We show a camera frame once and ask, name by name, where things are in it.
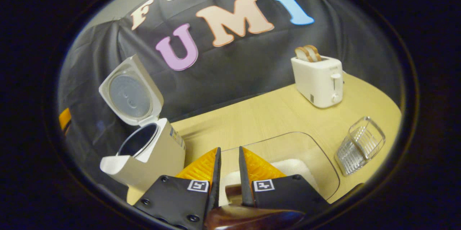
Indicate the black backdrop cloth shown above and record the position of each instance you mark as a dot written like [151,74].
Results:
[252,64]

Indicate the white toaster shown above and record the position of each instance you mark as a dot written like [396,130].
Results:
[317,82]

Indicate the white rice cooker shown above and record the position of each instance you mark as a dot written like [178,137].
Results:
[155,165]

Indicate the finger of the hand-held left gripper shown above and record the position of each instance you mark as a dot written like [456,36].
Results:
[65,119]

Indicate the brown wooden spoon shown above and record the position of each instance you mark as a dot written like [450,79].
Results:
[252,219]

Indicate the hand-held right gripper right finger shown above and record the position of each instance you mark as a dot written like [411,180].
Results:
[245,186]

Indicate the toast slice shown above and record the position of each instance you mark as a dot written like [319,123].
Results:
[301,55]
[316,52]

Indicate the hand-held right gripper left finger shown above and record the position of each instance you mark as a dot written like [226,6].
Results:
[215,186]

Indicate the clear plastic container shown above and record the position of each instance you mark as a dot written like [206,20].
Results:
[288,143]

